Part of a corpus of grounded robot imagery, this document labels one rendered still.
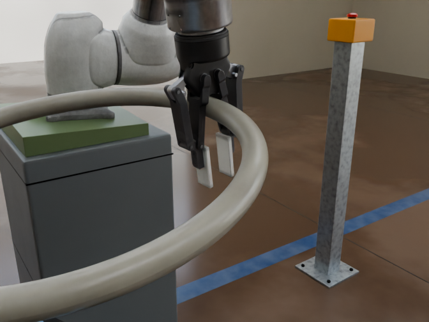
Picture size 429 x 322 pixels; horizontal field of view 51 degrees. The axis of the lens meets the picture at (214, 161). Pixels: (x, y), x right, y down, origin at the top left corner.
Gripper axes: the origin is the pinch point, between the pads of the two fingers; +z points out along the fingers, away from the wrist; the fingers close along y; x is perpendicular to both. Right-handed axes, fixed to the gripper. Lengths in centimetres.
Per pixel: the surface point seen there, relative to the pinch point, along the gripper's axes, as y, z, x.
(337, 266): -95, 106, -40
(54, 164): 8, 15, -53
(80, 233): 6, 36, -51
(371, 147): -260, 138, -123
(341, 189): -98, 68, -42
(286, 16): -487, 99, -405
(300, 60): -510, 168, -398
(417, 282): -115, 112, -13
